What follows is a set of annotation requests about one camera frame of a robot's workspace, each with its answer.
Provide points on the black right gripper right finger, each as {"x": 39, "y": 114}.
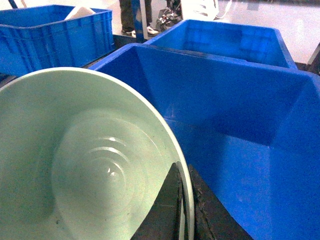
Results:
{"x": 212, "y": 220}

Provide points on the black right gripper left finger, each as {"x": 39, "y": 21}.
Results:
{"x": 163, "y": 220}

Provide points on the green bowl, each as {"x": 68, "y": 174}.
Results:
{"x": 83, "y": 156}

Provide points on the blue crate far right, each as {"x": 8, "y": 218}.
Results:
{"x": 251, "y": 130}

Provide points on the blue crate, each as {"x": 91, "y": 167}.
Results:
{"x": 256, "y": 44}
{"x": 41, "y": 37}
{"x": 251, "y": 130}

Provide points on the blue crate back centre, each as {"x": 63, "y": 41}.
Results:
{"x": 256, "y": 44}

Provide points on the blue crate back left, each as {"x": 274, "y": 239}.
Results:
{"x": 41, "y": 37}

